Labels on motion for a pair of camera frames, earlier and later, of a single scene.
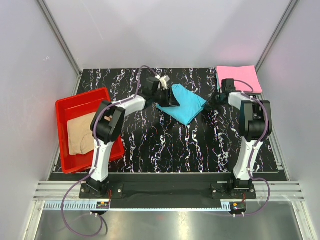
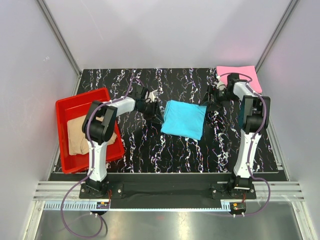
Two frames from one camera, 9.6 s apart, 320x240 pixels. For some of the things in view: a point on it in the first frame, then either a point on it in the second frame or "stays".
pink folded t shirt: x=246 y=73 stays
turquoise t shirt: x=191 y=104 -> x=184 y=119
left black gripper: x=169 y=99 -> x=155 y=115
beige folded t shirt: x=81 y=138 stays
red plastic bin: x=74 y=106 stays
